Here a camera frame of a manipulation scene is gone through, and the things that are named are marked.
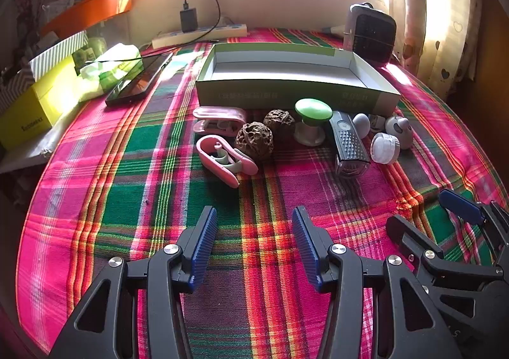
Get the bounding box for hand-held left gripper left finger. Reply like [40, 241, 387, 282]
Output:
[48, 206, 219, 359]

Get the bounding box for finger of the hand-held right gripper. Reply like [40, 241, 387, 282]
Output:
[438, 189, 509, 266]
[386, 215, 506, 357]

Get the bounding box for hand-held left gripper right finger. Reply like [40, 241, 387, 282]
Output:
[292, 207, 464, 359]

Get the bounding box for white round cap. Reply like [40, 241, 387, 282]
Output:
[371, 132, 400, 165]

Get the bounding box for pink plastic clip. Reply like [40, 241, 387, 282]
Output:
[193, 106, 248, 135]
[196, 135, 258, 188]

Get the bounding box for black grey bike light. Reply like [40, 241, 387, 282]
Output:
[329, 110, 371, 179]

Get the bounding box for white round device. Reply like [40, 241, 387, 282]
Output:
[385, 116, 414, 150]

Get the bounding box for grey egg-shaped toy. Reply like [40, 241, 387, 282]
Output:
[353, 113, 371, 139]

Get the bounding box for brown walnut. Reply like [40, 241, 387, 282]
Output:
[263, 109, 296, 142]
[235, 122, 275, 161]

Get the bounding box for green white mushroom knob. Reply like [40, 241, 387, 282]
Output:
[294, 98, 333, 146]

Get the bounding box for green white cardboard box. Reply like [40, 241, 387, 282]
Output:
[195, 42, 401, 115]

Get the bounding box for black smartphone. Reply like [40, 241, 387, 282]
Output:
[105, 53, 173, 107]

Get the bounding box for heart print curtain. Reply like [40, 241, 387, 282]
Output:
[390, 0, 482, 97]

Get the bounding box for grey desktop fan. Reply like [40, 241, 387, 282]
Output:
[344, 3, 397, 64]

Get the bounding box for green tissue pack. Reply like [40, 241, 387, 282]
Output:
[77, 44, 142, 103]

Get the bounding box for white power strip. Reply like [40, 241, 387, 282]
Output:
[152, 23, 248, 50]

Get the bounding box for yellow cardboard box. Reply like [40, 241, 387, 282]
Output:
[0, 57, 86, 151]

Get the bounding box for green printed packets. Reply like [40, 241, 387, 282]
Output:
[73, 38, 107, 65]

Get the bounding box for black charger adapter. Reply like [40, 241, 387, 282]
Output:
[180, 5, 198, 33]

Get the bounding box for striped white box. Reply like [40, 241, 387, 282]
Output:
[30, 30, 89, 81]

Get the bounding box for black charger cable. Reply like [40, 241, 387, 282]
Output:
[85, 0, 221, 65]

